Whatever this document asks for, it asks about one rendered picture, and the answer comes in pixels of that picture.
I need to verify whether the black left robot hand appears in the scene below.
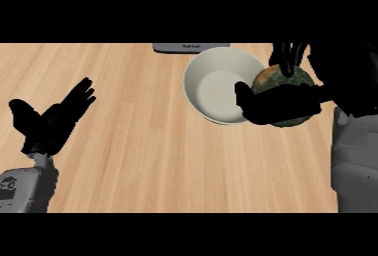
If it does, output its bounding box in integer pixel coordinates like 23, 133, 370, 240
8, 77, 98, 158

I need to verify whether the grey flat appliance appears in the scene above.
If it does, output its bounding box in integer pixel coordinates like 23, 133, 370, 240
151, 43, 232, 55

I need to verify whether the green orange squash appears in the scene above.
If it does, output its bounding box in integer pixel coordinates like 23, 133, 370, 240
250, 63, 318, 129

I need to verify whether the white bowl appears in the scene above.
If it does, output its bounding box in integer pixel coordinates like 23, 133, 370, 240
184, 46, 271, 127

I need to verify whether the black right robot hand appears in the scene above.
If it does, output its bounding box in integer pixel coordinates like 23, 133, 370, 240
234, 43, 378, 127

